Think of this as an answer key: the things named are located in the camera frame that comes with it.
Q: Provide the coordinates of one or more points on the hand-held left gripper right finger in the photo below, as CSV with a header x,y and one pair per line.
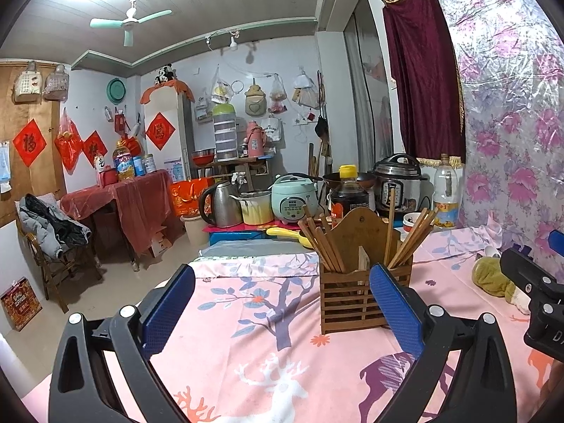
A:
x,y
394,313

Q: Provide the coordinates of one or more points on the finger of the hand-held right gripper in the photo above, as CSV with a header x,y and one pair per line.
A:
x,y
557,240
517,264

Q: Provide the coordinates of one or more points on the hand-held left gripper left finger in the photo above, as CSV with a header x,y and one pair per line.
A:
x,y
169,313

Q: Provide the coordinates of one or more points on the wooden slatted chopstick holder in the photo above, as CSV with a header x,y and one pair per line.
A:
x,y
348,299

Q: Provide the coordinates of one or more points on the bundle of wooden chopsticks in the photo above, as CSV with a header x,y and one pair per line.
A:
x,y
328,249

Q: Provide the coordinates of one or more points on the small white item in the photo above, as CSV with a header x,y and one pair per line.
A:
x,y
491,252

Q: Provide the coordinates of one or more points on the cardboard box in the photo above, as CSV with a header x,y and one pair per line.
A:
x,y
161,242

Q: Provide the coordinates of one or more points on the pink deer print blanket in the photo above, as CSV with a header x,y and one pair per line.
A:
x,y
246,326

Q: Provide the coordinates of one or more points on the white bucket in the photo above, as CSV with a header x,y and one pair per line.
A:
x,y
194,233

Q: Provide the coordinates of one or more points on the red white bowl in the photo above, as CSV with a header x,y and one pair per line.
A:
x,y
409,222

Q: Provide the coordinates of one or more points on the clear cooking oil bottle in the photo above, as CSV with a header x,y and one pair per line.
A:
x,y
447,202

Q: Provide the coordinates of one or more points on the blue plastic box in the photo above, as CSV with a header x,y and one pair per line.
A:
x,y
233,238

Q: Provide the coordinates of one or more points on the pink board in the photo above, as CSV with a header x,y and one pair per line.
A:
x,y
220,228

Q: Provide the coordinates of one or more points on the table with red cloth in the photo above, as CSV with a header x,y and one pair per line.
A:
x,y
141,211

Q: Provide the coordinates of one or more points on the orange gift bag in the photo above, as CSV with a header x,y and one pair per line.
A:
x,y
189,198

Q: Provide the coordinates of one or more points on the stainless steel kettle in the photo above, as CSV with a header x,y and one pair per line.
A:
x,y
222,207

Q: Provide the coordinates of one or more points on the soy sauce bottle yellow cap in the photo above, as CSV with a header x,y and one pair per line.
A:
x,y
348,202

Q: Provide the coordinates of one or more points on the wooden chair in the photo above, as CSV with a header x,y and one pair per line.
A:
x,y
53,273

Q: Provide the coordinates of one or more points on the silver black pressure cooker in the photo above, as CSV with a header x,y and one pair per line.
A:
x,y
403,180

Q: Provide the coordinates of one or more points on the cream pot with lid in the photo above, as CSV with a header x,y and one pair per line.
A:
x,y
255,211

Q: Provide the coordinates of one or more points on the yellow frying pan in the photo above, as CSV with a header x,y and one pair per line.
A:
x,y
282,231

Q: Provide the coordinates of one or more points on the red container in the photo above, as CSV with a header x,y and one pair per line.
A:
x,y
108,178

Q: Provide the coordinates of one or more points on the brown frying pan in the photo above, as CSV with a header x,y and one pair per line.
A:
x,y
326,180

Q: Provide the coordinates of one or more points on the grey black jacket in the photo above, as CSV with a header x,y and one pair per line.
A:
x,y
48,224

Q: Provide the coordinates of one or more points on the red gift box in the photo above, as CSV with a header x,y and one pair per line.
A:
x,y
20,304

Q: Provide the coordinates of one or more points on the small rice cooker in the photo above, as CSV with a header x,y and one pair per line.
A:
x,y
293,198

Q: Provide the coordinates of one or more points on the large yellow oil bottle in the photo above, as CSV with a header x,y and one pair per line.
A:
x,y
123,163

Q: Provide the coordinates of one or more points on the red basin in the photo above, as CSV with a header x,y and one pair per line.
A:
x,y
203,156

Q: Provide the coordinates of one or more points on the wooden shelf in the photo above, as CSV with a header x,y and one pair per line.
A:
x,y
233,164

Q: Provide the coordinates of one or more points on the white refrigerator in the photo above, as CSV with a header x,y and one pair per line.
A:
x,y
180,141

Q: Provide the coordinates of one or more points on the red diamond paper poster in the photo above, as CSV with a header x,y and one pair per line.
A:
x,y
160,131
95,148
29,143

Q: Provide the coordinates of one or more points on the tiered steel food carrier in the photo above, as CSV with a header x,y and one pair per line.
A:
x,y
224,136

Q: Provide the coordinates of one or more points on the pink thermos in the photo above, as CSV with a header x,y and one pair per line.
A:
x,y
254,141

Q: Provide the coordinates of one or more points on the white tote bag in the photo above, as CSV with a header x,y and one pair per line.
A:
x,y
272,127

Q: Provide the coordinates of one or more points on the maroon curtain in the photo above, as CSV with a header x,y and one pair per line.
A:
x,y
423,75

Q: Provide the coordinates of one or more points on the orange cloth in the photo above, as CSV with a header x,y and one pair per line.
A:
x,y
169,88

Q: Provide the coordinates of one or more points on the tan cloth bag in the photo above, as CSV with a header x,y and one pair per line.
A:
x,y
255,101

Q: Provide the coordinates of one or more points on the plastic bag with yellow items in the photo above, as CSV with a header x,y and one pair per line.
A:
x,y
221,90

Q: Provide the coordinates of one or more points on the green plastic basin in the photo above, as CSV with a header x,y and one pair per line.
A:
x,y
116,90

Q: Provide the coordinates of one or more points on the panda plush toys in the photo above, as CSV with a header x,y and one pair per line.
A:
x,y
165,75

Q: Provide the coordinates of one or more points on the plastic bag with red items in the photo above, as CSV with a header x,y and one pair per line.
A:
x,y
277,97

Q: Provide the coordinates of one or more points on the white plastic bag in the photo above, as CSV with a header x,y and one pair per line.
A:
x,y
304,80

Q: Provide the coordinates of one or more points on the clear hanging bag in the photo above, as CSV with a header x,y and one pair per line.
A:
x,y
56,83

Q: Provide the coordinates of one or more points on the patterned hanging bag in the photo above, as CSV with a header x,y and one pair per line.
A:
x,y
27,83

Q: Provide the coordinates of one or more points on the green ceiling fan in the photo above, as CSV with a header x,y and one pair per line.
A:
x,y
130,20

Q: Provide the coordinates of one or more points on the floral foil wall covering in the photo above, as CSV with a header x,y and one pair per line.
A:
x,y
506,97

